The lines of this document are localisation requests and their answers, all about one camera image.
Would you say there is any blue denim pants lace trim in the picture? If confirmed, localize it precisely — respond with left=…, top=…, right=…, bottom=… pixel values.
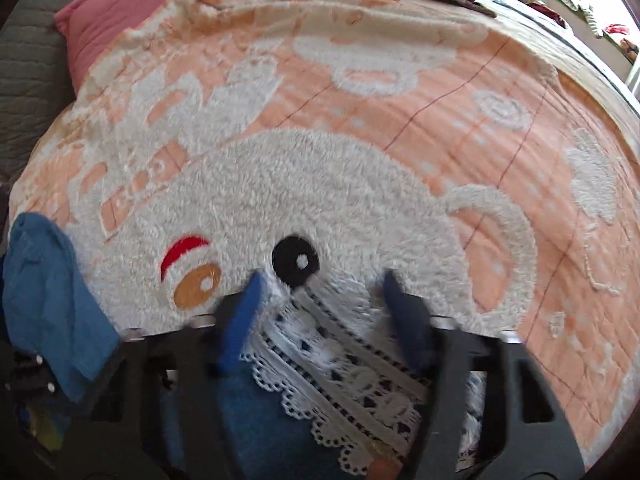
left=2, top=212, right=483, bottom=480

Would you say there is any light bed sheet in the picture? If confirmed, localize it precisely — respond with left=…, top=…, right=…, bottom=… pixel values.
left=475, top=0, right=640, bottom=126

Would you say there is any peach bear printed blanket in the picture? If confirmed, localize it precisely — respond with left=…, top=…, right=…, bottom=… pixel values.
left=7, top=0, right=640, bottom=471

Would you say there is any pink pillow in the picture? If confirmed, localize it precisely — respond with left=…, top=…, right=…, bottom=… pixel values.
left=54, top=0, right=246, bottom=95

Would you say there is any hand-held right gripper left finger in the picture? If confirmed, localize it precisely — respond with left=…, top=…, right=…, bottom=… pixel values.
left=60, top=272, right=268, bottom=480

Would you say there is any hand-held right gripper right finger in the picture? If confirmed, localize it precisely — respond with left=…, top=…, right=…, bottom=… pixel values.
left=382, top=271, right=586, bottom=480

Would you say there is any grey quilted pillow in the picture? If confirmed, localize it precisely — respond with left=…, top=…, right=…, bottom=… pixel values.
left=0, top=0, right=241, bottom=183

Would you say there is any person's right hand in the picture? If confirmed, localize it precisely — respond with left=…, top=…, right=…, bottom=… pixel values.
left=369, top=452, right=402, bottom=478

